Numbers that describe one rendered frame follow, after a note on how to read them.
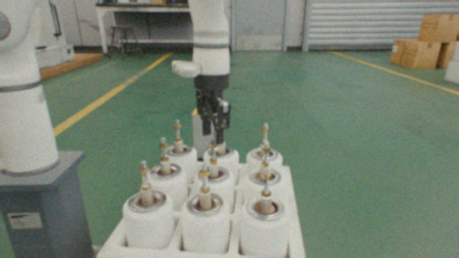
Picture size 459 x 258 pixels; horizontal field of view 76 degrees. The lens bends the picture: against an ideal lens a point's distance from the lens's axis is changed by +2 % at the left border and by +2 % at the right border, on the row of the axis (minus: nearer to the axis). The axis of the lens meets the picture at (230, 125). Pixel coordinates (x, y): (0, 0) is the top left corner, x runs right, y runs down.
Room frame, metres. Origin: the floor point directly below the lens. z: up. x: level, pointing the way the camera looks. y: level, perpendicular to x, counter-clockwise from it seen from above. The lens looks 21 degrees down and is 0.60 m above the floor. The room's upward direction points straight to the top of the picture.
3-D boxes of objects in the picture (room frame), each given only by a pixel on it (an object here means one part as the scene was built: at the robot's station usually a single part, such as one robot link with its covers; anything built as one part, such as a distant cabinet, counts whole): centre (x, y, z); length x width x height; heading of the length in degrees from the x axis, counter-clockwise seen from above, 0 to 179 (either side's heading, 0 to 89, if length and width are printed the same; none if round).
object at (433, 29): (3.63, -2.43, 0.45); 0.30 x 0.24 x 0.30; 3
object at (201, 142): (0.90, 0.08, 0.16); 0.07 x 0.07 x 0.31; 84
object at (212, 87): (0.61, 0.04, 0.45); 0.08 x 0.08 x 0.09
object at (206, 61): (0.60, 0.06, 0.52); 0.11 x 0.09 x 0.06; 117
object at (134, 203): (0.50, 0.17, 0.25); 0.08 x 0.08 x 0.01
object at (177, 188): (0.61, 0.16, 0.16); 0.10 x 0.10 x 0.18
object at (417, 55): (3.63, -2.28, 0.15); 0.30 x 0.24 x 0.30; 0
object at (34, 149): (0.56, 0.42, 0.39); 0.09 x 0.09 x 0.17; 1
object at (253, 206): (0.47, -0.07, 0.25); 0.08 x 0.08 x 0.01
